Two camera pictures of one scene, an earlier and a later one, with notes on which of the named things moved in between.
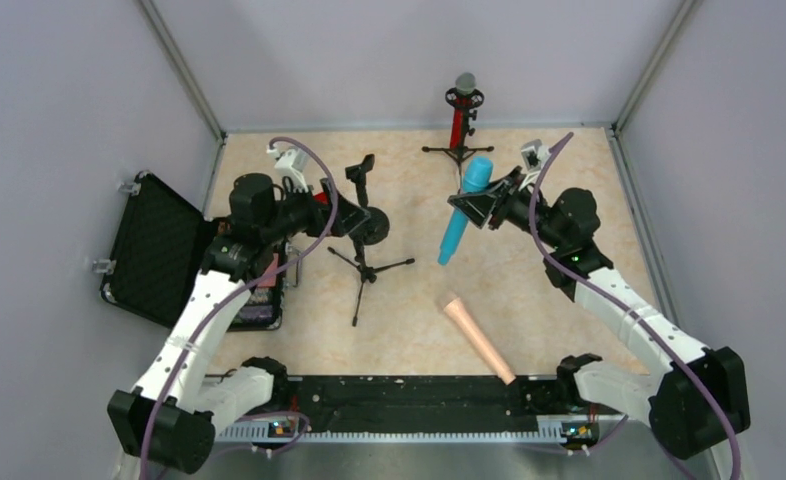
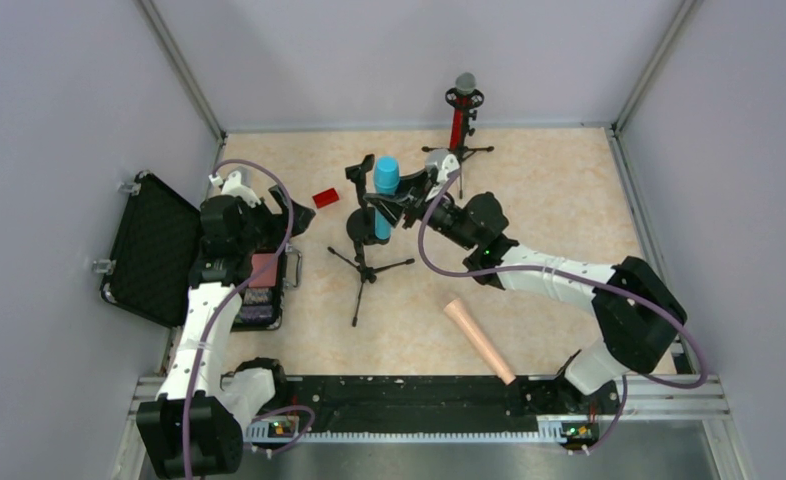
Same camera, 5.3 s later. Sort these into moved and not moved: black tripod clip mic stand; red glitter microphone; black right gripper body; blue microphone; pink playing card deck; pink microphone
Moved: blue microphone; black right gripper body
Not moved: black tripod clip mic stand; red glitter microphone; pink playing card deck; pink microphone
